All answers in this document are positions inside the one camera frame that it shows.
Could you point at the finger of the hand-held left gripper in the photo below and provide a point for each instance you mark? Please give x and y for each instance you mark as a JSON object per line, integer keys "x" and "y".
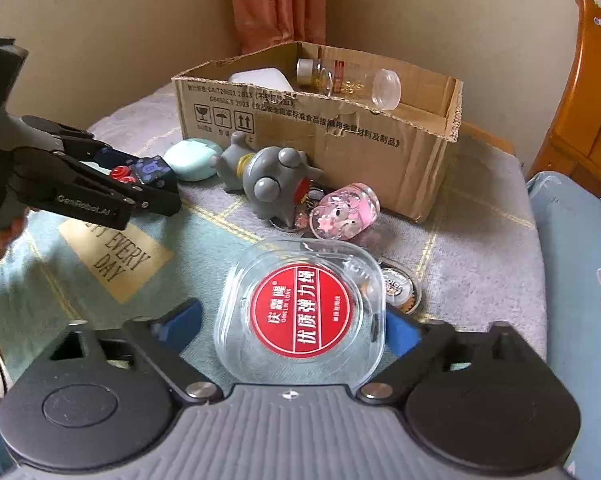
{"x": 70, "y": 139}
{"x": 95, "y": 200}

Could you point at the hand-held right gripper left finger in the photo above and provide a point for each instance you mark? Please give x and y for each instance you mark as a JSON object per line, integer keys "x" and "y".
{"x": 183, "y": 321}

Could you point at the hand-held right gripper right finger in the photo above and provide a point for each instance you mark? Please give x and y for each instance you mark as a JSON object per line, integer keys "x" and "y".
{"x": 403, "y": 334}

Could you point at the black toy block red wheels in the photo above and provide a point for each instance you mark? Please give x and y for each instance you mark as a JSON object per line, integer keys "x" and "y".
{"x": 148, "y": 168}

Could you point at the clear box with red label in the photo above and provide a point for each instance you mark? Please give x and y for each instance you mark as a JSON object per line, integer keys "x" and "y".
{"x": 300, "y": 310}

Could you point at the cardboard box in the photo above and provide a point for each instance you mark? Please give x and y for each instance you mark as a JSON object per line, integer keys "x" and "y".
{"x": 330, "y": 155}

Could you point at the white translucent plastic container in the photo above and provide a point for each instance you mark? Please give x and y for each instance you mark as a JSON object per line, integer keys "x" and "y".
{"x": 265, "y": 80}

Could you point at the clear plastic jar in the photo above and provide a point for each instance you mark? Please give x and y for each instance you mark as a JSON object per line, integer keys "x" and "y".
{"x": 385, "y": 90}

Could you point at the glass bottle of yellow capsules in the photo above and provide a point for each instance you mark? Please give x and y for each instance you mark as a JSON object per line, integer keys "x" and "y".
{"x": 313, "y": 74}

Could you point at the person's left hand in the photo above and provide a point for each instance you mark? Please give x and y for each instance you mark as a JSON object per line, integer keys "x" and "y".
{"x": 5, "y": 238}

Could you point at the small round tin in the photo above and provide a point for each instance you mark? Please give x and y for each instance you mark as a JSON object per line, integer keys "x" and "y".
{"x": 399, "y": 285}

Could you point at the checked towel mat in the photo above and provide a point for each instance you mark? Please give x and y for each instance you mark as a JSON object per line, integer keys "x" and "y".
{"x": 455, "y": 260}

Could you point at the mint green case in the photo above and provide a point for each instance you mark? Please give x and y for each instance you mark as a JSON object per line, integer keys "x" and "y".
{"x": 193, "y": 160}

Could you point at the pink glitter jar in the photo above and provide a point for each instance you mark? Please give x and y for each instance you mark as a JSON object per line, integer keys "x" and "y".
{"x": 345, "y": 212}

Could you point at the grey rhino toy figure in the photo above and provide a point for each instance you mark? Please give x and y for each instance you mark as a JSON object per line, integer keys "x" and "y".
{"x": 270, "y": 180}

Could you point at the blue floral bedsheet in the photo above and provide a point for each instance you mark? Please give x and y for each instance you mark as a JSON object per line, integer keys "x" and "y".
{"x": 570, "y": 285}

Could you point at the pink curtain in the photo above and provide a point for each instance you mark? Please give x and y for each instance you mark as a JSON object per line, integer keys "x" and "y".
{"x": 275, "y": 5}

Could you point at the wooden headboard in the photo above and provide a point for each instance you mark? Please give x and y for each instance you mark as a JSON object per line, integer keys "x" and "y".
{"x": 580, "y": 110}

